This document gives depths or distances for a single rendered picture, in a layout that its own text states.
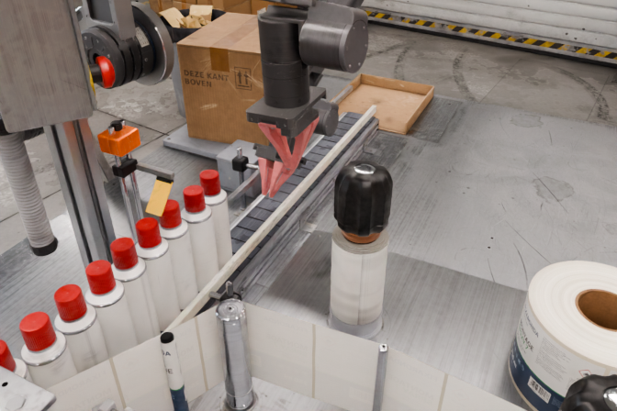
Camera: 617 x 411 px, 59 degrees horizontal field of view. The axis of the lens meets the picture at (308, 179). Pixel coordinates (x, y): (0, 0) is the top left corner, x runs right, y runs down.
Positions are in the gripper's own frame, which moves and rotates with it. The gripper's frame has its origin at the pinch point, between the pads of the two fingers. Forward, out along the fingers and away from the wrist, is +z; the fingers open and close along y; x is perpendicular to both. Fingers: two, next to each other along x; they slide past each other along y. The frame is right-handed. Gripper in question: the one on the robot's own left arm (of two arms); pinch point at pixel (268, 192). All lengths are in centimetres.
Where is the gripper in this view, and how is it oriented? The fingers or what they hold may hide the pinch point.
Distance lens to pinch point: 114.5
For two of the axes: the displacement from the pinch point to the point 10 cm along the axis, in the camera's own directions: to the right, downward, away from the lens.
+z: -2.8, 9.6, -0.6
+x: 3.5, 1.6, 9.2
